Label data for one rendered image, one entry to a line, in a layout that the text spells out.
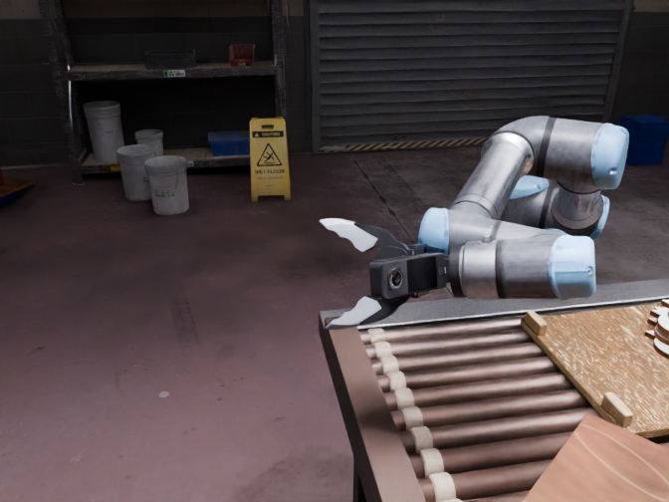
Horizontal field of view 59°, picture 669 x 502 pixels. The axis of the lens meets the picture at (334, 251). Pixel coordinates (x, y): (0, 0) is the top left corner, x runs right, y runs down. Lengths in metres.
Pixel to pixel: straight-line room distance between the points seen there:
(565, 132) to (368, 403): 0.60
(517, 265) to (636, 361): 0.56
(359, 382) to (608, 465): 0.42
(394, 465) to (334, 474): 1.31
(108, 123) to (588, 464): 4.83
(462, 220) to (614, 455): 0.36
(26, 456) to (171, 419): 0.52
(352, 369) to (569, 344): 0.44
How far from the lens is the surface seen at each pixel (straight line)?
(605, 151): 1.16
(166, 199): 4.39
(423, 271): 0.74
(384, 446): 0.93
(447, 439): 1.01
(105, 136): 5.30
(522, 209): 1.57
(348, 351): 1.12
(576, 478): 0.81
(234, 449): 2.32
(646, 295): 1.55
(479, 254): 0.74
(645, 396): 1.16
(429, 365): 1.16
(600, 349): 1.26
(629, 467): 0.85
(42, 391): 2.82
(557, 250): 0.73
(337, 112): 5.71
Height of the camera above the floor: 1.59
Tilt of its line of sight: 25 degrees down
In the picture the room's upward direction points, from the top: straight up
